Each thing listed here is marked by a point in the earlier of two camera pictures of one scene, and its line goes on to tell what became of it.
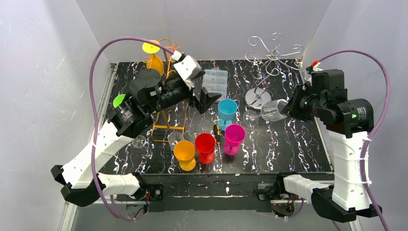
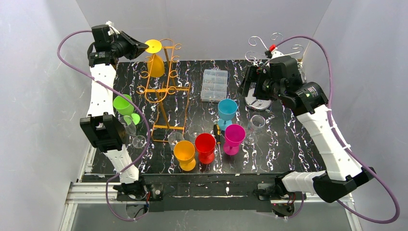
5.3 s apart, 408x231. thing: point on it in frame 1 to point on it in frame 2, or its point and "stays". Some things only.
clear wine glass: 271,111 to 256,125
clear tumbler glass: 173,138 stays
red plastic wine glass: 205,144 stays
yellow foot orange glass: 153,61 stays
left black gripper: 197,99 to 126,44
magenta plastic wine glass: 235,134 stays
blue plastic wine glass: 227,109 stays
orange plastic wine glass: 184,152 stays
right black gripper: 299,106 to 255,82
